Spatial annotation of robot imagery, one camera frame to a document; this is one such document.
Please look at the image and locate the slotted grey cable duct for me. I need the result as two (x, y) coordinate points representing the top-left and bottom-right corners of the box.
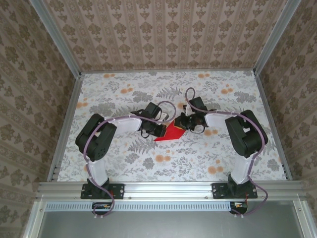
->
(46, 201), (235, 211)

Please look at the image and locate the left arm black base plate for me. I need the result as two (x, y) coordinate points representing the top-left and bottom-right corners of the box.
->
(80, 182), (125, 200)

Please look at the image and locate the long aluminium mounting rail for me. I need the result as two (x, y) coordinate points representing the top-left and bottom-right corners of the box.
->
(36, 180), (308, 200)

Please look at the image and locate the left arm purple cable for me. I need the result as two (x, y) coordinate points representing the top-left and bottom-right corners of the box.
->
(83, 100), (178, 219)

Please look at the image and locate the grey metal panel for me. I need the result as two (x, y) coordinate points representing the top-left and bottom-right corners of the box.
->
(23, 200), (317, 238)

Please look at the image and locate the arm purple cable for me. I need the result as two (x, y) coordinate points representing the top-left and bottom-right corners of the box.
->
(83, 100), (178, 219)
(185, 86), (270, 219)

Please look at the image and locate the aluminium frame post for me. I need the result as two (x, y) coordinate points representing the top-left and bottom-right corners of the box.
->
(253, 0), (304, 75)
(29, 0), (82, 77)

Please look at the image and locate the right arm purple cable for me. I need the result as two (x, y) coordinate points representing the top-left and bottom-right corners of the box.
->
(185, 86), (270, 219)

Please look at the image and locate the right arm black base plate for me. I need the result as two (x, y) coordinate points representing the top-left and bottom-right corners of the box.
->
(212, 182), (258, 200)

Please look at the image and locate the red square paper sheet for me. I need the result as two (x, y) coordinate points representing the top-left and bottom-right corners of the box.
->
(153, 120), (187, 143)

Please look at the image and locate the aluminium table side rail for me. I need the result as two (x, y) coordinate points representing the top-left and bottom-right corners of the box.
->
(254, 70), (294, 181)
(46, 73), (84, 182)

